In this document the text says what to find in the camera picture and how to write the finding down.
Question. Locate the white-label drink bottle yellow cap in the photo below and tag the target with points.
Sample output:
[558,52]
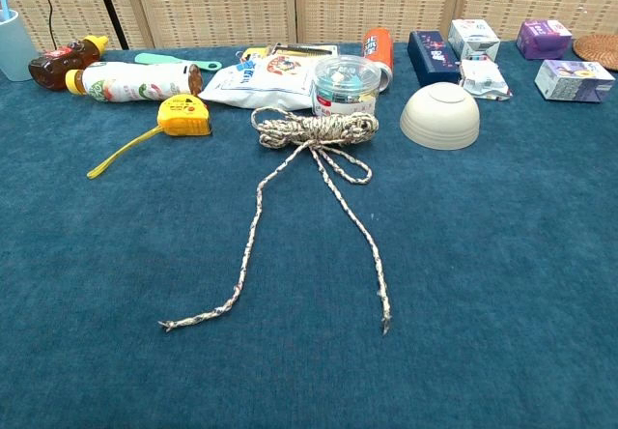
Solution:
[130,81]

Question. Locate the white milk carton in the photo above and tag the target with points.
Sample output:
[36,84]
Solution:
[470,37]

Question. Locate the clear plastic jar of clips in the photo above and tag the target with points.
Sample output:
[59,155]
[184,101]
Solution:
[345,91]

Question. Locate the round woven rattan coaster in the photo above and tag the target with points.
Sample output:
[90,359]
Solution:
[601,52]

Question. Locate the white crumpled packet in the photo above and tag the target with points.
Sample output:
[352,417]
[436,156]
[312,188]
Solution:
[483,81]

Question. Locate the beige upturned bowl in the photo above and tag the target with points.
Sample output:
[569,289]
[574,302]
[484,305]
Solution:
[439,115]

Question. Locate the purple and white fruit carton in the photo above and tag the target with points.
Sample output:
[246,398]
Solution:
[570,81]

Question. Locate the mint green brush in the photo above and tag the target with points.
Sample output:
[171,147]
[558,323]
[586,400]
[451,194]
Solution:
[159,59]

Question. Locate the white snack bag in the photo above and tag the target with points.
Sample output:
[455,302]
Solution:
[261,83]

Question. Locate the small purple carton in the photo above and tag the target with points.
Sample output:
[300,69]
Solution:
[543,40]

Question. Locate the woven bamboo folding screen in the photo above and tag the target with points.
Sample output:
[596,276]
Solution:
[217,4]

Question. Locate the yellow tape measure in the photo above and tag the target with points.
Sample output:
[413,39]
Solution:
[186,117]

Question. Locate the dark blue long box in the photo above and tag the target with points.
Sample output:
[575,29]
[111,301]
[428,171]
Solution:
[432,59]

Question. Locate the black tripod pole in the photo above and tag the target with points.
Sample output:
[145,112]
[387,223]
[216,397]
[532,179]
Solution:
[108,8]

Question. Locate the orange drink can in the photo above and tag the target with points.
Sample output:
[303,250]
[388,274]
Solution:
[378,45]

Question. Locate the light blue plastic mug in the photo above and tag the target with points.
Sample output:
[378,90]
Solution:
[14,52]

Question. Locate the dark blue table cloth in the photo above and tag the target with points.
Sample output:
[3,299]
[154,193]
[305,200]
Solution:
[309,376]

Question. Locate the brown honey bottle yellow cap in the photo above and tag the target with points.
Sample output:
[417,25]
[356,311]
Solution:
[58,64]

